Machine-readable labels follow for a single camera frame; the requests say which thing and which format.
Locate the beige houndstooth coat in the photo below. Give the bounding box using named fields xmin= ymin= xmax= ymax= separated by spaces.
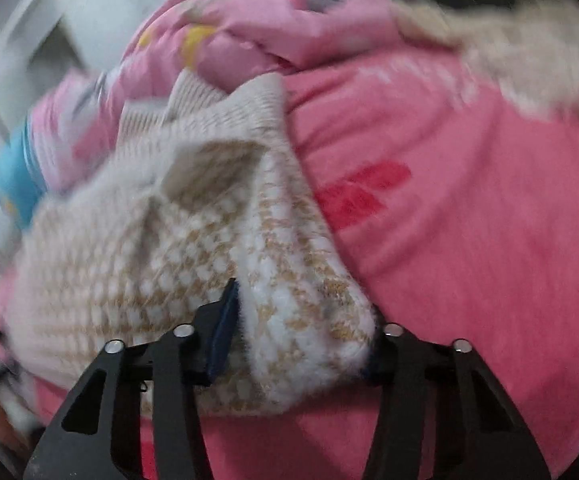
xmin=6 ymin=70 xmax=377 ymax=416

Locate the pink floral bed sheet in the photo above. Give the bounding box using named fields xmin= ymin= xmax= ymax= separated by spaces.
xmin=0 ymin=52 xmax=579 ymax=480

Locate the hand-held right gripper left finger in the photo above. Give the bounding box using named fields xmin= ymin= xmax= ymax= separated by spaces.
xmin=23 ymin=280 xmax=240 ymax=480

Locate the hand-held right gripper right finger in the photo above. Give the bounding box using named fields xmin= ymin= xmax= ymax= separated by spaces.
xmin=362 ymin=324 xmax=553 ymax=480

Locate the beige clothes pile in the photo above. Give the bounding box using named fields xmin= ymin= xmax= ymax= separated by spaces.
xmin=389 ymin=0 xmax=579 ymax=116

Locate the pink rabbit print quilt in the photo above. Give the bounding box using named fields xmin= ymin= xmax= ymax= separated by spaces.
xmin=0 ymin=0 xmax=405 ymax=231

